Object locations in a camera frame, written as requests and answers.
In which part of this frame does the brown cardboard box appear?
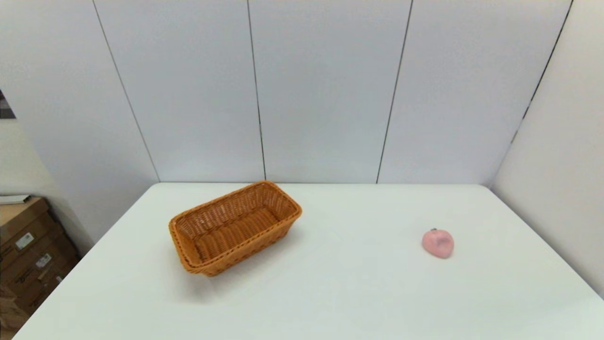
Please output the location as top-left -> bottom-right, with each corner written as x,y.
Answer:
0,196 -> 64,258
0,234 -> 81,317

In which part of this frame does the dark wall fixture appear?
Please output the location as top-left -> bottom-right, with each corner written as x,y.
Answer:
0,90 -> 16,119

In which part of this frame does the pink peach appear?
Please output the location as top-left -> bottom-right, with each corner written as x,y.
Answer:
421,229 -> 455,259

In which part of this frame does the orange wicker basket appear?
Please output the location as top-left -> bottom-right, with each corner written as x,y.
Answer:
168,180 -> 302,277

